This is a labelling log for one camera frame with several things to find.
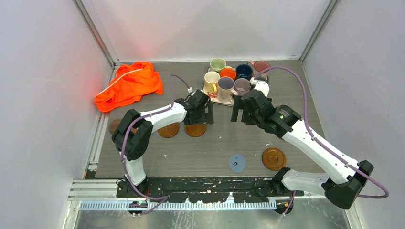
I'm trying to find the wooden coaster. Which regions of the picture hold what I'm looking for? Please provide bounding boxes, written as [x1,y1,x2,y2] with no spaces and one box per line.
[158,123,180,138]
[184,124,207,137]
[261,147,287,171]
[108,119,138,135]

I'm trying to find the blue coaster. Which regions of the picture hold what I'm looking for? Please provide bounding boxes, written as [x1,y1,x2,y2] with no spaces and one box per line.
[228,154,246,173]

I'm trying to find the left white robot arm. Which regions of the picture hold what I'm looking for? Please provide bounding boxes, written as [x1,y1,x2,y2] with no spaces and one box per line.
[112,89,213,197]

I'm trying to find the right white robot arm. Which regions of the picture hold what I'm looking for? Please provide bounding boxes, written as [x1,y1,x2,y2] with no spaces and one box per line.
[231,90,373,209]

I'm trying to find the lilac mug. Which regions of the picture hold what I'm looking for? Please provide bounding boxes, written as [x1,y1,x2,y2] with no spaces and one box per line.
[234,78,251,95]

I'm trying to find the white strawberry tray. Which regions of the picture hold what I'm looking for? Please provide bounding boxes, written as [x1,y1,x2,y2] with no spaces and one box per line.
[202,85,234,106]

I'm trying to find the dark blue mug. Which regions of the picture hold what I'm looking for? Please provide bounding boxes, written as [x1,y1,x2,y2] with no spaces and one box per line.
[235,64,253,81]

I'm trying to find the cream yellow mug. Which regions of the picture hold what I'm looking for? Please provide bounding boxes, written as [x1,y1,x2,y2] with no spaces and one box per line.
[203,71,220,94]

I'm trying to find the orange mug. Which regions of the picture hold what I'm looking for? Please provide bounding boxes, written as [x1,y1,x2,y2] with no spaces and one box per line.
[219,68,237,80]

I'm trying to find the pink speckled mug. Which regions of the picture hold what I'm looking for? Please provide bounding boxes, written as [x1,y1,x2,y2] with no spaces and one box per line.
[246,61,270,78]

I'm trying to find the light green mug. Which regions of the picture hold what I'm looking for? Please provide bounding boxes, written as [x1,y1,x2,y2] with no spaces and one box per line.
[210,58,227,73]

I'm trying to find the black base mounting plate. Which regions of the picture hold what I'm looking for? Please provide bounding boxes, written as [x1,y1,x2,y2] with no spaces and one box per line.
[137,177,292,203]

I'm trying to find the orange cloth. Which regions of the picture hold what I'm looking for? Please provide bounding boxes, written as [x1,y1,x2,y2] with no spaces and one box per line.
[94,62,163,113]

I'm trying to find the white pink-handled mug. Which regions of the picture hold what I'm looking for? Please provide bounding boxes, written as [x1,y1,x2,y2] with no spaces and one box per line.
[217,76,235,103]

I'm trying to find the aluminium front rail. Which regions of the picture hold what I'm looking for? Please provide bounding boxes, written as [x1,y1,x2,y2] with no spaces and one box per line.
[79,199,277,211]

